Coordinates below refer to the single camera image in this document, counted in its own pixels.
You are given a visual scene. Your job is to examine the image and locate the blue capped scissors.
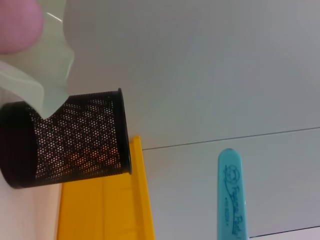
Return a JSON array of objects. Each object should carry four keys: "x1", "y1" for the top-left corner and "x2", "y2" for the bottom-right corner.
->
[{"x1": 217, "y1": 148, "x2": 251, "y2": 240}]

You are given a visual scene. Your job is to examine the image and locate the pink peach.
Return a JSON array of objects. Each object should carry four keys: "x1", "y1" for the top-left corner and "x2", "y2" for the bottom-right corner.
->
[{"x1": 0, "y1": 0, "x2": 45, "y2": 55}]

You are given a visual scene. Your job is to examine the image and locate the black mesh pen holder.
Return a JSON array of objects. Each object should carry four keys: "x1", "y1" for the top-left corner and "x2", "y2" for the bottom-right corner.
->
[{"x1": 0, "y1": 87, "x2": 133, "y2": 190}]

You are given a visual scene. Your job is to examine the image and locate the pale green fruit bowl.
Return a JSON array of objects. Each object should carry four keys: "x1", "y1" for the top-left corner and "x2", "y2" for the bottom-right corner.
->
[{"x1": 0, "y1": 0, "x2": 75, "y2": 120}]

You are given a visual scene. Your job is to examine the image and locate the yellow plastic bin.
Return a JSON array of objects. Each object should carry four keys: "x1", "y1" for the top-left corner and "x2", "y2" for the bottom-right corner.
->
[{"x1": 56, "y1": 136, "x2": 156, "y2": 240}]

